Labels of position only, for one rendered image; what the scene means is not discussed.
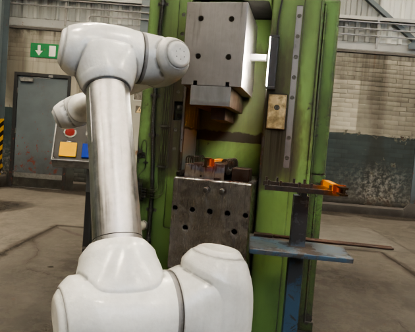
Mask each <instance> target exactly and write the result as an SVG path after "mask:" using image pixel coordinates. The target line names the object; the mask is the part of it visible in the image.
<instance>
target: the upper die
mask: <svg viewBox="0 0 415 332"><path fill-rule="evenodd" d="M190 105H193V106H195V107H197V108H200V109H203V110H204V111H207V112H211V108H212V107H214V108H225V109H228V110H229V111H231V112H233V113H235V114H242V105H243V97H242V96H241V95H240V94H239V93H238V92H236V91H235V90H234V89H233V88H232V87H226V86H199V85H191V89H190Z"/></svg>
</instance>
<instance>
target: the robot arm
mask: <svg viewBox="0 0 415 332"><path fill-rule="evenodd" d="M57 62H58V64H59V66H60V68H61V69H62V70H63V71H64V72H65V73H67V74H68V75H69V76H73V77H75V79H76V81H77V82H78V85H79V86H80V89H81V90H82V92H83V93H79V94H75V95H73V96H70V97H67V98H66V99H64V100H63V101H60V102H59V103H58V104H56V105H55V106H54V108H53V110H52V112H51V113H52V115H53V117H54V119H55V122H56V123H57V126H58V127H61V128H63V129H71V128H76V127H80V126H84V125H87V136H88V155H89V172H90V204H91V221H92V243H91V244H89V245H88V246H87V248H86V249H85V250H84V251H83V253H82V254H81V255H80V257H79V259H78V267H77V270H76V275H69V276H67V277H66V278H65V279H64V280H63V281H62V282H61V283H60V284H59V286H58V287H57V290H56V292H55V294H54V295H53V298H52V302H51V317H52V325H53V332H251V330H252V318H253V302H254V299H253V286H252V279H251V276H250V271H249V269H248V265H247V263H246V262H245V261H244V259H243V257H242V255H241V253H240V252H239V251H238V250H236V249H234V248H231V247H228V246H224V245H220V244H211V243H204V244H199V245H197V246H196V247H193V248H191V249H189V251H187V253H185V254H184V256H183V257H182V258H181V263H180V265H176V266H174V267H172V268H170V269H164V270H162V266H161V264H160V262H159V260H158V258H157V255H156V252H155V249H154V248H153V247H152V246H151V245H150V244H149V243H148V242H147V241H145V240H144V239H143V238H142V225H141V217H140V202H139V195H138V180H137V172H136V158H135V150H134V136H133V127H132V113H131V106H130V96H131V95H133V94H136V93H138V92H141V91H142V90H145V89H148V88H162V87H165V86H170V85H171V84H174V83H175V82H177V81H178V80H180V79H181V78H182V77H183V76H184V75H185V73H186V72H187V70H188V68H189V62H190V51H189V48H188V46H187V45H186V44H185V43H184V42H183V41H181V40H179V39H176V38H172V37H166V38H164V37H163V36H157V35H154V34H149V33H145V32H140V31H137V30H133V29H131V28H127V27H124V26H117V25H113V24H105V23H98V22H83V23H78V24H72V25H69V26H68V27H67V28H64V29H63V30H62V32H61V38H60V42H59V50H58V55H57Z"/></svg>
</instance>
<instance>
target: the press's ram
mask: <svg viewBox="0 0 415 332"><path fill-rule="evenodd" d="M257 34H258V26H257V24H256V21H255V19H254V15H253V14H252V10H251V8H250V5H249V3H248V2H187V12H186V29H185V38H184V43H185V44H186V45H187V46H188V48H189V51H190V62H189V68H188V70H187V72H186V73H185V75H184V76H183V77H182V82H181V84H182V85H183V86H186V87H187V88H190V89H191V85H199V86H226V87H232V88H233V89H234V90H235V91H236V92H238V93H239V94H240V95H241V96H242V97H252V90H253V82H254V67H255V61H267V55H266V54H256V43H257Z"/></svg>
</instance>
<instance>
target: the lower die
mask: <svg viewBox="0 0 415 332"><path fill-rule="evenodd" d="M202 166H204V161H199V162H194V163H185V168H184V177H194V178H202V179H213V178H215V177H219V178H221V180H226V179H229V178H231V177H232V175H226V174H225V171H226V170H227V166H228V162H227V161H226V162H222V161H214V166H211V167H202ZM200 175H201V176H202V177H200Z"/></svg>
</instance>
